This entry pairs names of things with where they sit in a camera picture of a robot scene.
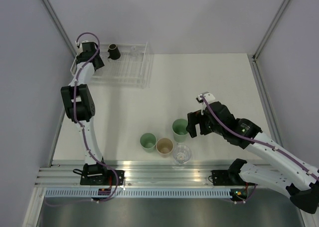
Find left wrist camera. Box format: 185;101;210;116
75;40;90;55

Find clear faceted glass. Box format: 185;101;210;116
172;144;192;165
130;46;144;59

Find aluminium mounting rail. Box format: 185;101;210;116
35;164;229;188

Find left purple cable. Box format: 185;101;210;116
43;32;120;208

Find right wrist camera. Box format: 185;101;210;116
196;92;216;112

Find beige plastic cup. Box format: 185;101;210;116
156;138;174;158

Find tall green plastic cup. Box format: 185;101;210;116
172;119;188;143

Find right aluminium frame post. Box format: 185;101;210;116
251;0;300;61

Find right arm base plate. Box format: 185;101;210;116
211;170;246;186

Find short green plastic cup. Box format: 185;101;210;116
140;133;157;152

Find purple cable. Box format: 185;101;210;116
201;95;319;204
43;32;120;208

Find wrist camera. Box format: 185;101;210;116
75;40;90;55
196;92;216;112

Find white wire dish rack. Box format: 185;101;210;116
70;40;153;90

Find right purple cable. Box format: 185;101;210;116
201;95;319;204

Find white slotted cable duct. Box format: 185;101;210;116
45;188;232;199

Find left aluminium frame post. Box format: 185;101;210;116
40;0;76;57

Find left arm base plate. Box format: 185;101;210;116
73;164;117;186

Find black brown cup holder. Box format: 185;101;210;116
108;44;121;60

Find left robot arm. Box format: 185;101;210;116
61;41;109;185

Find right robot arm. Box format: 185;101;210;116
186;95;319;214

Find aluminium frame post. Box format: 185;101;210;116
40;0;76;57
251;0;300;61

